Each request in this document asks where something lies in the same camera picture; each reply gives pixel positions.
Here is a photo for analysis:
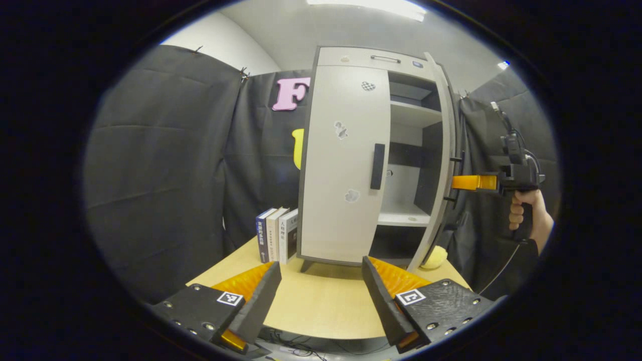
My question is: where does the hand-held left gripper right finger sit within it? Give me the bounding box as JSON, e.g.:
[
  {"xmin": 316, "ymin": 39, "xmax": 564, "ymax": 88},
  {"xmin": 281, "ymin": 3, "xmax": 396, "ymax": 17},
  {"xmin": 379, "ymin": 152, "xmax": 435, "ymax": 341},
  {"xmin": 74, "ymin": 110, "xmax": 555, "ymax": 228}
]
[{"xmin": 362, "ymin": 257, "xmax": 497, "ymax": 354}]

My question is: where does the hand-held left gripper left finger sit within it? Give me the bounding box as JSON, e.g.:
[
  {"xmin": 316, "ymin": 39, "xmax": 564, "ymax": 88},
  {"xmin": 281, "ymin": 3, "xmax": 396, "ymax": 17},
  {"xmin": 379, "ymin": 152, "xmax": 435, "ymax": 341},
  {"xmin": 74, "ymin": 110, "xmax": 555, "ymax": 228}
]
[{"xmin": 150, "ymin": 261, "xmax": 282, "ymax": 354}]

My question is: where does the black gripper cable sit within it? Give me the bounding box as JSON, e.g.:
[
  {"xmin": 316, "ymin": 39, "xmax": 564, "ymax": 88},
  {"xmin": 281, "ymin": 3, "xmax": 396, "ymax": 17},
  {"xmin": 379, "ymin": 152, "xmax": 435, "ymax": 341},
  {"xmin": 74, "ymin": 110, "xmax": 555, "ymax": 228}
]
[
  {"xmin": 491, "ymin": 102, "xmax": 525, "ymax": 151},
  {"xmin": 478, "ymin": 243, "xmax": 522, "ymax": 296}
]

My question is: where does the yellow plush ball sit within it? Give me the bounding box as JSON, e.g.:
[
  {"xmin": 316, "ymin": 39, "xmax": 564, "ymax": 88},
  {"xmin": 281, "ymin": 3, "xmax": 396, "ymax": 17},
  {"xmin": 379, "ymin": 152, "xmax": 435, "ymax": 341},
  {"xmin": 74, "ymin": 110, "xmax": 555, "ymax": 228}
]
[{"xmin": 421, "ymin": 246, "xmax": 448, "ymax": 270}]

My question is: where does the grey cabinet drawer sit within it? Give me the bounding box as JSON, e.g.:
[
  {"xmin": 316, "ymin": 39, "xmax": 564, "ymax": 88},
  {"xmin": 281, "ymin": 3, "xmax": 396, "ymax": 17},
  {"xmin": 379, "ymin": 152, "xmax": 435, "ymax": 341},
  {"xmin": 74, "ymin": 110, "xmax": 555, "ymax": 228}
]
[{"xmin": 317, "ymin": 47, "xmax": 433, "ymax": 69}]

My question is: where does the grey double-door shoe cabinet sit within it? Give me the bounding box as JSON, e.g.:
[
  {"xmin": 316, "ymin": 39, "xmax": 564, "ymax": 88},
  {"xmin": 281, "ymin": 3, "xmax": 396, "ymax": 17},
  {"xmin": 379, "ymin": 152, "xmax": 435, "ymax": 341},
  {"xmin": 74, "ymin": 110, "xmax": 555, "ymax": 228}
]
[{"xmin": 297, "ymin": 46, "xmax": 464, "ymax": 274}]

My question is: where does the beige book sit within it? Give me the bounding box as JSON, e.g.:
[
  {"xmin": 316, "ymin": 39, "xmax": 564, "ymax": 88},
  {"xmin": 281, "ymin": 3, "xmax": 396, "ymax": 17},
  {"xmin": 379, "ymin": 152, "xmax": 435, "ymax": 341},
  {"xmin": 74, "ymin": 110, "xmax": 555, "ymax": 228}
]
[{"xmin": 266, "ymin": 207, "xmax": 290, "ymax": 263}]

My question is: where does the black backdrop cloth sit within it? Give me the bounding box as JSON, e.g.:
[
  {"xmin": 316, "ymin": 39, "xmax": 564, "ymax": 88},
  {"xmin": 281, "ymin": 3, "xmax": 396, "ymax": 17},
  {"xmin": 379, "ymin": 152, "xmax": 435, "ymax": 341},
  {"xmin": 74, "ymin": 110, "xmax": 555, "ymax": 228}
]
[{"xmin": 83, "ymin": 44, "xmax": 560, "ymax": 304}]

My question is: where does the long ceiling light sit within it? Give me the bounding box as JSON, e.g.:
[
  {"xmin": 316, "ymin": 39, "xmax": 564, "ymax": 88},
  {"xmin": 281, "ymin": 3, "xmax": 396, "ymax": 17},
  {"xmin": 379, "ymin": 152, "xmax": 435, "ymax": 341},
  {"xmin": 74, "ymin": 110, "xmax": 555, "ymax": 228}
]
[{"xmin": 307, "ymin": 0, "xmax": 427, "ymax": 22}]

